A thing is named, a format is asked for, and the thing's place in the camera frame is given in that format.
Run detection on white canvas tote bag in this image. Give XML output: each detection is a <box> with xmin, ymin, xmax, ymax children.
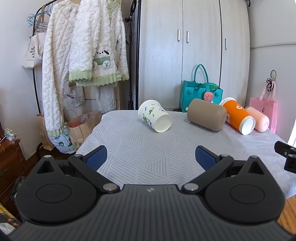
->
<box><xmin>21</xmin><ymin>11</ymin><xmax>47</xmax><ymax>70</ymax></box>

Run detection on pink cup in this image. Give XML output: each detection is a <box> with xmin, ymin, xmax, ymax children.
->
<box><xmin>245</xmin><ymin>106</ymin><xmax>269</xmax><ymax>133</ymax></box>

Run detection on grey wooden wardrobe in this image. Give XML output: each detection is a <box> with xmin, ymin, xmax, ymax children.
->
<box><xmin>135</xmin><ymin>1</ymin><xmax>250</xmax><ymax>110</ymax></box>

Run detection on blue wire hangers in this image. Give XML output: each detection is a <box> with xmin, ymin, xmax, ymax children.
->
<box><xmin>27</xmin><ymin>4</ymin><xmax>53</xmax><ymax>32</ymax></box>

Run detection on white paper cup green leaves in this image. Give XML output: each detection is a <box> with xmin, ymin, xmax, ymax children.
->
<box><xmin>138</xmin><ymin>100</ymin><xmax>172</xmax><ymax>133</ymax></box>

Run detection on white green fluffy pajama top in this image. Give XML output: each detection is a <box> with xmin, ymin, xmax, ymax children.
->
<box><xmin>69</xmin><ymin>1</ymin><xmax>129</xmax><ymax>86</ymax></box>

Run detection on pink paper gift bag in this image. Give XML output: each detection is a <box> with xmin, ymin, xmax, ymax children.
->
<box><xmin>249</xmin><ymin>78</ymin><xmax>278</xmax><ymax>133</ymax></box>

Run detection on brown paper shopping bag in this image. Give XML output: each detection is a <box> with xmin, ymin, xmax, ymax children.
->
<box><xmin>66</xmin><ymin>111</ymin><xmax>102</xmax><ymax>151</ymax></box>

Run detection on black hair ties on hook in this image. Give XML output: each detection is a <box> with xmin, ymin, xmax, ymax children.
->
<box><xmin>265</xmin><ymin>69</ymin><xmax>278</xmax><ymax>93</ymax></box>

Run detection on black clothes rack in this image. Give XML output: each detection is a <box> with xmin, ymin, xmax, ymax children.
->
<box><xmin>32</xmin><ymin>0</ymin><xmax>58</xmax><ymax>113</ymax></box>

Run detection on dark wooden cabinet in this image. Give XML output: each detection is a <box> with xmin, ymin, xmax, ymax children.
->
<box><xmin>0</xmin><ymin>136</ymin><xmax>25</xmax><ymax>212</ymax></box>

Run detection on white fluffy robe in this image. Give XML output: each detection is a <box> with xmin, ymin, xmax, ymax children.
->
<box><xmin>42</xmin><ymin>1</ymin><xmax>79</xmax><ymax>137</ymax></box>

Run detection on orange paper cup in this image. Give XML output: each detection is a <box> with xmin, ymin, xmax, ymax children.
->
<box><xmin>220</xmin><ymin>97</ymin><xmax>256</xmax><ymax>135</ymax></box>

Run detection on teal felt handbag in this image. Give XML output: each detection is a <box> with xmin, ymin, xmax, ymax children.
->
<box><xmin>180</xmin><ymin>64</ymin><xmax>223</xmax><ymax>113</ymax></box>

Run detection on brown cylindrical cup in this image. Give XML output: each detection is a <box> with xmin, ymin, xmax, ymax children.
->
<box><xmin>187</xmin><ymin>99</ymin><xmax>227</xmax><ymax>132</ymax></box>

